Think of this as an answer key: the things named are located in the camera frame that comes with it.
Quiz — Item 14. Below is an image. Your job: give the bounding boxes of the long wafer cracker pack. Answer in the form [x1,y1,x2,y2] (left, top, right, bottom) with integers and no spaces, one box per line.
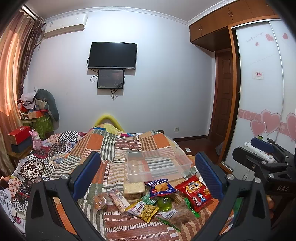
[108,189,130,215]

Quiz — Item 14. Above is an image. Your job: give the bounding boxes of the square cracker pack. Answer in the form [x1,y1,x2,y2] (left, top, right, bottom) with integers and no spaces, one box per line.
[123,182,146,199]

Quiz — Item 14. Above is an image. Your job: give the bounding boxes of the white air conditioner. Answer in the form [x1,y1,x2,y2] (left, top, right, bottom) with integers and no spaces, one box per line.
[44,14,88,39]

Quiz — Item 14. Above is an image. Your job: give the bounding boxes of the small wall monitor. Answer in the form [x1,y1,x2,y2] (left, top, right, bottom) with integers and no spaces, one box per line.
[97,69,125,89]

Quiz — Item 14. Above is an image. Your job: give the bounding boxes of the white device with stickers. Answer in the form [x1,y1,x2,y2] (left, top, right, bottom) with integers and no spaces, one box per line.
[243,142,276,164]

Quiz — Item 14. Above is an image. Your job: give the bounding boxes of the green snack packet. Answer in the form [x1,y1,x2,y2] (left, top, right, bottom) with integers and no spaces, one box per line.
[141,193,157,205]

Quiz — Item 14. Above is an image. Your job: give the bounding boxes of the brown wooden door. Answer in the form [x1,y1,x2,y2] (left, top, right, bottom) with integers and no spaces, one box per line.
[209,50,233,145]

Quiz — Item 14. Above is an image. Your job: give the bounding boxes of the dark blue box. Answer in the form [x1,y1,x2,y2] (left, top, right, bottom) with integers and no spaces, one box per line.
[11,137,32,153]

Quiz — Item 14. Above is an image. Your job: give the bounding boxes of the yellow white chips bag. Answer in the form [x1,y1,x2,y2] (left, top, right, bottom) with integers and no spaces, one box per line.
[125,200,159,223]

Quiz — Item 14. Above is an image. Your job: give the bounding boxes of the pink plush toy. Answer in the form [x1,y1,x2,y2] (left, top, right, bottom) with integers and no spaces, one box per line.
[29,130,42,151]

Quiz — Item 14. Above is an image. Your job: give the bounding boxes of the brown snack bag with barcode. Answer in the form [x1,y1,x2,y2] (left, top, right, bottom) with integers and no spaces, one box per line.
[157,198,200,232]

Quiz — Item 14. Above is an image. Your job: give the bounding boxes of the orange brown curtain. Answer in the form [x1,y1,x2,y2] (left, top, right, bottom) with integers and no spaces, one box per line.
[1,9,44,176]

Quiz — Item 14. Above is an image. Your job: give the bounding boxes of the small bread bun pack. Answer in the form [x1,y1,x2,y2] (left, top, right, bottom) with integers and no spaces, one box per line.
[93,193,107,212]

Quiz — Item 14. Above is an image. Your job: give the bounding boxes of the patchwork striped quilt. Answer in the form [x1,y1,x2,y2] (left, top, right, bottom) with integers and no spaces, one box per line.
[1,124,218,240]

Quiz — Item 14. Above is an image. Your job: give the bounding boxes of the red gift box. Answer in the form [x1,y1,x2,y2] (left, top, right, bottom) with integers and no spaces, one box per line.
[8,126,31,145]

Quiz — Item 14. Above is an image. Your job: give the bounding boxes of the clear plastic storage bin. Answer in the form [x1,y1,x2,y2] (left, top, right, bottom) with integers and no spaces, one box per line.
[125,147,193,183]

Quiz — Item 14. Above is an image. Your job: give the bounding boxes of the red snack bag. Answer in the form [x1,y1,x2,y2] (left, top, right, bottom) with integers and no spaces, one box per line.
[175,175,212,212]

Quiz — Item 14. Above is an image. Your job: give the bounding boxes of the wooden overhead cabinets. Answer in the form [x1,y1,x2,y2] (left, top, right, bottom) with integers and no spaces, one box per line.
[189,0,277,52]

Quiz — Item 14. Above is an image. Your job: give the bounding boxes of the blue biscuit snack bag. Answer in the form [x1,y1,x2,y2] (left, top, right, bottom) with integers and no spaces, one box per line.
[144,178,177,199]

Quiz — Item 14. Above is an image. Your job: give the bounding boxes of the white wardrobe with hearts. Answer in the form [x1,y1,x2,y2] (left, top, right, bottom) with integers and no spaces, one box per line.
[225,20,295,178]

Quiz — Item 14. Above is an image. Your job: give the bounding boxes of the yellow bed footboard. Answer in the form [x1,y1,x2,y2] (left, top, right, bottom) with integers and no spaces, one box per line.
[94,114,125,132]

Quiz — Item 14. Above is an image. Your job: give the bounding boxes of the green jelly cup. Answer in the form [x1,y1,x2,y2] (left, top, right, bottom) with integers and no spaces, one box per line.
[158,197,172,212]

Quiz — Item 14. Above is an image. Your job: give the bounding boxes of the grey neck pillow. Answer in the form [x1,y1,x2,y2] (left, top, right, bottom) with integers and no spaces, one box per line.
[35,89,59,121]

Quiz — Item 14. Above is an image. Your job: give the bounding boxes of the wall mounted black television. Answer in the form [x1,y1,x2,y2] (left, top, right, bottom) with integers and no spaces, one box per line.
[88,42,137,69]

